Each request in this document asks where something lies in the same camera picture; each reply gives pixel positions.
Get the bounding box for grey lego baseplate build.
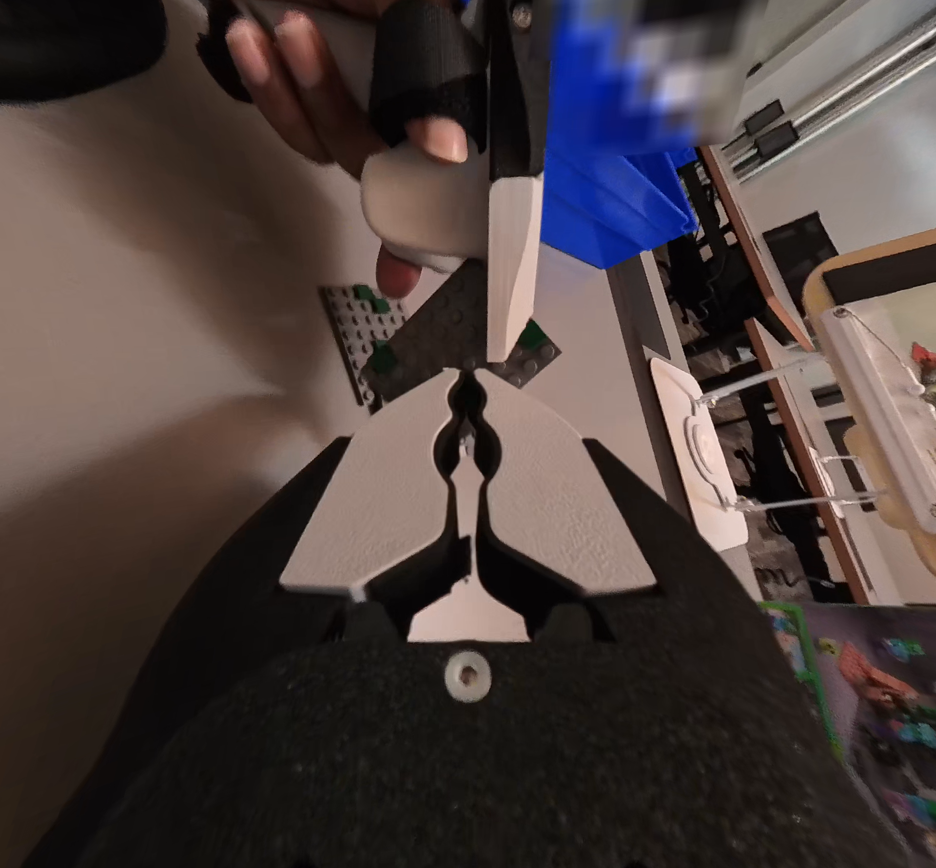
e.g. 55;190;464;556
318;283;410;410

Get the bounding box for black mesh chair armrest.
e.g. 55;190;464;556
0;0;169;106

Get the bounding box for colourful lego box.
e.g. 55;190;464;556
757;601;936;862

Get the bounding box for white stand base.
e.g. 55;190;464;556
649;355;889;553

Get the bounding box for wood-rimmed panel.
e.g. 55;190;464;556
803;228;936;569

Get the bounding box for silver metal rails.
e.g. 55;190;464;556
722;26;936;183

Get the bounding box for blue plastic storage bin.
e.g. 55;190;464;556
540;27;701;271

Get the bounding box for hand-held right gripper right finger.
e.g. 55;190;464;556
474;369;658;641

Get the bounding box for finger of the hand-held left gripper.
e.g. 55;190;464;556
485;175;546;366

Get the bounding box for brown-edged white table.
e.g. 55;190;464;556
695;144;936;606

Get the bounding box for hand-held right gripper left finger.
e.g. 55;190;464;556
279;368;472;640

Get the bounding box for large dark grey lego plate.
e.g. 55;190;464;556
363;257;564;403

